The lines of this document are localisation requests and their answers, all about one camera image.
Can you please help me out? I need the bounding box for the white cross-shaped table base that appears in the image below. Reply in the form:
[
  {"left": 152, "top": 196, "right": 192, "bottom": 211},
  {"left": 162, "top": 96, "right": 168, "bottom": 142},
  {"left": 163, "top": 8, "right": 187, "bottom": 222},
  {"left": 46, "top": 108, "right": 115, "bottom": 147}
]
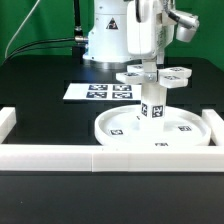
[{"left": 116, "top": 64, "right": 192, "bottom": 89}]

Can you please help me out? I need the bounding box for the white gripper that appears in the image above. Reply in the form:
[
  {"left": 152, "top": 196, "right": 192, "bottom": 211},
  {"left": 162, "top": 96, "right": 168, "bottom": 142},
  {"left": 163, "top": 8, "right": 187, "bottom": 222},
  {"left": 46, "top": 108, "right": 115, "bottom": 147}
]
[{"left": 127, "top": 0, "right": 174, "bottom": 83}]

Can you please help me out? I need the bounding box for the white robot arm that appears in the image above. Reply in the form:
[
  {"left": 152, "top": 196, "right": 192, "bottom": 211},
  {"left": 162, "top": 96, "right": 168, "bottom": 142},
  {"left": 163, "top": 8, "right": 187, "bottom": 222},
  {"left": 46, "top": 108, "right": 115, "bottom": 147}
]
[{"left": 84, "top": 0, "right": 199, "bottom": 82}]

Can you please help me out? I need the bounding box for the black vertical post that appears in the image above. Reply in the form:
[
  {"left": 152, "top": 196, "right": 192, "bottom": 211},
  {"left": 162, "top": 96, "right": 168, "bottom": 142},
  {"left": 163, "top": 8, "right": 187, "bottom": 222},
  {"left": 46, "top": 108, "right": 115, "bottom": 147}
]
[{"left": 73, "top": 0, "right": 83, "bottom": 36}]

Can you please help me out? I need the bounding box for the white round table top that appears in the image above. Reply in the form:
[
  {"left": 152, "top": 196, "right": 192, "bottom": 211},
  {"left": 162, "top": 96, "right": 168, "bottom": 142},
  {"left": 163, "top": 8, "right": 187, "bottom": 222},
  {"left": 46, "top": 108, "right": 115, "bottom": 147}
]
[{"left": 94, "top": 105, "right": 211, "bottom": 147}]

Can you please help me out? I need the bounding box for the black cable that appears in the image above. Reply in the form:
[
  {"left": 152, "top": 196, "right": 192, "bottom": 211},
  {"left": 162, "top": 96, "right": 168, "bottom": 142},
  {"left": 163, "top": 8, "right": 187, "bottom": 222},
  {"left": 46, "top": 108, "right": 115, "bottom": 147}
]
[{"left": 1, "top": 36, "right": 89, "bottom": 66}]

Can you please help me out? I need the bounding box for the white front fence bar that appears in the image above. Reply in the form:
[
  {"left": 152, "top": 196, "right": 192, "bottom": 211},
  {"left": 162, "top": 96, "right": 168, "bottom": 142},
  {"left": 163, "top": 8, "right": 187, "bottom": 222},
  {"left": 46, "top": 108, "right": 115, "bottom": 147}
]
[{"left": 0, "top": 144, "right": 224, "bottom": 172}]

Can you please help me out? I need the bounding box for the white marker sheet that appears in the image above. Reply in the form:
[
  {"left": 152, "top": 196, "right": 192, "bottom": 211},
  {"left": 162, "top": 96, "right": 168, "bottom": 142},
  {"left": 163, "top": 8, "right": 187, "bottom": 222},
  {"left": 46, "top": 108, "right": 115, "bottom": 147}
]
[{"left": 63, "top": 83, "right": 141, "bottom": 101}]

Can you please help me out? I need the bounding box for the white left fence bar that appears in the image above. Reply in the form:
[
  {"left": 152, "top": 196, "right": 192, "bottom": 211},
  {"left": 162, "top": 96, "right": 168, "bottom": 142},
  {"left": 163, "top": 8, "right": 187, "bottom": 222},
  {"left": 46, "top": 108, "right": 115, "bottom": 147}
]
[{"left": 0, "top": 107, "right": 16, "bottom": 144}]

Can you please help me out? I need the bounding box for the white cable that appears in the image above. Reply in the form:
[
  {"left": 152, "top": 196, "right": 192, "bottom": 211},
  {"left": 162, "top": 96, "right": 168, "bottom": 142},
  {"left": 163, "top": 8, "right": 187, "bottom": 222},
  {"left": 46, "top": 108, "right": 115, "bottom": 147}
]
[{"left": 4, "top": 0, "right": 42, "bottom": 60}]

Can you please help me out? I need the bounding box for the white right fence bar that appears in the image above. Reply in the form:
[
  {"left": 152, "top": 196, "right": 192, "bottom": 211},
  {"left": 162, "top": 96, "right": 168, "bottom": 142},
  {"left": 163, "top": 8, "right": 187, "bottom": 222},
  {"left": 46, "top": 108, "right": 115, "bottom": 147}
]
[{"left": 202, "top": 109, "right": 224, "bottom": 146}]

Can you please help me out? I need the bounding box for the white fence bar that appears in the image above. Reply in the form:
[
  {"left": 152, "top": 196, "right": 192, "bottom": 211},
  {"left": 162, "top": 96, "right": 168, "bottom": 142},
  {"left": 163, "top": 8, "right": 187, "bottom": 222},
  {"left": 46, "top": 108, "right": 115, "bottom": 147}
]
[
  {"left": 0, "top": 107, "right": 16, "bottom": 144},
  {"left": 202, "top": 109, "right": 224, "bottom": 146},
  {"left": 0, "top": 144, "right": 224, "bottom": 172}
]

